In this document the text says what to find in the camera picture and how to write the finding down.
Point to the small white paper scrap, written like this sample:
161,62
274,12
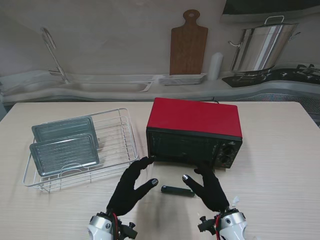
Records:
235,200

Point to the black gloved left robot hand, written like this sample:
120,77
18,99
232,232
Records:
125,192

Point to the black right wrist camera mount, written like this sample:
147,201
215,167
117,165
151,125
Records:
206,225

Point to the dark range hood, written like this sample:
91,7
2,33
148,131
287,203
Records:
270,7

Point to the steel kitchen sink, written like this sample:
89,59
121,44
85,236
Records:
107,87

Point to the black gas stove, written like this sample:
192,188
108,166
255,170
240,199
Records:
275,76

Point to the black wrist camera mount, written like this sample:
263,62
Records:
128,230
206,225

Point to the chrome kitchen faucet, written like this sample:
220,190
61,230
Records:
53,55

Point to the brown wooden cutting board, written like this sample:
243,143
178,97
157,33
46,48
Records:
188,47

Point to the ribbed metal baking tray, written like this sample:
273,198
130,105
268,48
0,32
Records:
62,127
65,155

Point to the stainless steel stockpot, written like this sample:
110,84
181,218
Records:
262,47

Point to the red and black toaster oven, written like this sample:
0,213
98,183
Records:
192,117

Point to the black oven temperature knob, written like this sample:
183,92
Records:
228,150

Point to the black oven timer knob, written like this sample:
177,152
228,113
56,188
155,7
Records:
225,159

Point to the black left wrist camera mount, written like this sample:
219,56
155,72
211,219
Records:
128,230

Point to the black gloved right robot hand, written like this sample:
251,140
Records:
212,192

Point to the stack of white plates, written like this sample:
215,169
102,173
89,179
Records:
182,79

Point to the white cylindrical bottle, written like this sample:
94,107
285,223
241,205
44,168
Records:
215,66

